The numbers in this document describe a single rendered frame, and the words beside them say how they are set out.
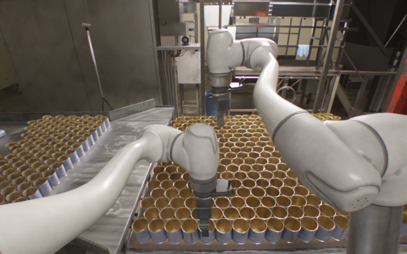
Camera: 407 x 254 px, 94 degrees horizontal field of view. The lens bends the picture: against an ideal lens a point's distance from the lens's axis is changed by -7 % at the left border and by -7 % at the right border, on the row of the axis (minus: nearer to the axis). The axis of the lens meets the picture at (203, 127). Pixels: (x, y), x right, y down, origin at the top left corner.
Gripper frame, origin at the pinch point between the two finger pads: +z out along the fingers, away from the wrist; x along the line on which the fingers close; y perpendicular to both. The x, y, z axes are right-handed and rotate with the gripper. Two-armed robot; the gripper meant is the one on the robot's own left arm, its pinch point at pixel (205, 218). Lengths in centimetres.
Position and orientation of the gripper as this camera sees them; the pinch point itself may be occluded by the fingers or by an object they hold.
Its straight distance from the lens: 82.1
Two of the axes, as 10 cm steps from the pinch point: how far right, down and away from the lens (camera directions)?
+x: -0.3, 4.7, -8.8
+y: -10.0, 0.3, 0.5
